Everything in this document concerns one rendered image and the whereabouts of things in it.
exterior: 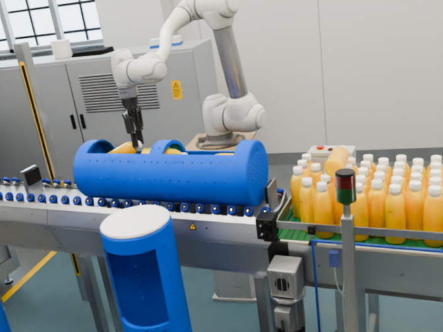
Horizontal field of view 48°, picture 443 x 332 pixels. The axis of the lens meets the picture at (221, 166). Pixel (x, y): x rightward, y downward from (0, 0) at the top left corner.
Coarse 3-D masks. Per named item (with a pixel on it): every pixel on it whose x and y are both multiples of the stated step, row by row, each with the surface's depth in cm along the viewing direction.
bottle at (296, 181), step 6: (294, 174) 204; (300, 174) 203; (294, 180) 204; (300, 180) 203; (294, 186) 204; (300, 186) 203; (294, 192) 205; (294, 198) 206; (294, 204) 208; (294, 210) 209; (294, 216) 210; (300, 216) 208
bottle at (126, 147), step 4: (124, 144) 237; (128, 144) 235; (132, 144) 236; (116, 148) 240; (120, 148) 237; (124, 148) 236; (128, 148) 235; (132, 148) 235; (108, 152) 243; (112, 152) 240; (116, 152) 238; (120, 152) 237; (124, 152) 236; (128, 152) 236; (132, 152) 236
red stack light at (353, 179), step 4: (336, 176) 157; (336, 180) 158; (340, 180) 156; (344, 180) 155; (348, 180) 155; (352, 180) 155; (336, 184) 158; (340, 184) 156; (344, 184) 156; (348, 184) 155; (352, 184) 156; (340, 188) 157; (344, 188) 156; (348, 188) 156
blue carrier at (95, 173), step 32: (96, 160) 228; (128, 160) 221; (160, 160) 215; (192, 160) 209; (224, 160) 203; (256, 160) 209; (96, 192) 234; (128, 192) 226; (160, 192) 218; (192, 192) 211; (224, 192) 205; (256, 192) 210
